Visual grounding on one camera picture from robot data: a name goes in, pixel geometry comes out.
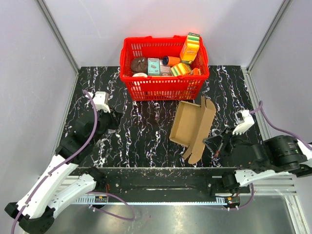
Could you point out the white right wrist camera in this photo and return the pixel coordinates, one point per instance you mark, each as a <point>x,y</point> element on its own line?
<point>244,122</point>

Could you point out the red plastic shopping basket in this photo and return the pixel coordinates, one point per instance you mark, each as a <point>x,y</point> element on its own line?
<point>161,87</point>

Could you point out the tall orange yellow carton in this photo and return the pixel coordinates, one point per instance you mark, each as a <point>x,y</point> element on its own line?
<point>190,48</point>

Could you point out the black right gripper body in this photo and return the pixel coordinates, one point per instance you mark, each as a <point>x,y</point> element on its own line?
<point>234,140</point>

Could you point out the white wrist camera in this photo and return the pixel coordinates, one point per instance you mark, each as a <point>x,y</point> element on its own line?
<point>100,99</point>
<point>244,122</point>

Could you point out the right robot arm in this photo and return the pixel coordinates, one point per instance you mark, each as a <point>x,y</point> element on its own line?
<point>280,155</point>

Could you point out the teal snack box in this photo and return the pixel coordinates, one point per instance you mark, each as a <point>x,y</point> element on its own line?
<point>153,67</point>

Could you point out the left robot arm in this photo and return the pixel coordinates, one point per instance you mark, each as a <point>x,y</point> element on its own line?
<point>37,210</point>

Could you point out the brown round cookie pack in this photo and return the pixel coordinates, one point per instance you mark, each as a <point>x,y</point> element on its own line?
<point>139,65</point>

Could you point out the yellow green striped box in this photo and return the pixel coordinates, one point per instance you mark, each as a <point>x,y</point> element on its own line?
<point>180,69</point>

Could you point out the pink small box in basket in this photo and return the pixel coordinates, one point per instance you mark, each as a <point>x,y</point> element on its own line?
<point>164,69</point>

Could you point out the small orange packet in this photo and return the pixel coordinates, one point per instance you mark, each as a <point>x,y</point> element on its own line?
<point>195,72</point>

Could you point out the white round lid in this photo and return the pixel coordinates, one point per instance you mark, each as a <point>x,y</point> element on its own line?
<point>140,75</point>

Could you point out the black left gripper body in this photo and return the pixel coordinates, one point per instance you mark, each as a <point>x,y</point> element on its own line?
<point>108,121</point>

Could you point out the aluminium frame rail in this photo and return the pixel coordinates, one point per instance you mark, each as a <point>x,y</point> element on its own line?
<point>56,32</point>

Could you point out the brown cardboard box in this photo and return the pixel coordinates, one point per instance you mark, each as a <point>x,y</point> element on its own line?
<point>192,124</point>

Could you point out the orange tube with blue cap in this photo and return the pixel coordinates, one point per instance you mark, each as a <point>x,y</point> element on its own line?
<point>170,61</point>

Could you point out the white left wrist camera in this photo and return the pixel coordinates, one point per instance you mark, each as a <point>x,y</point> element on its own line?
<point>100,99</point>

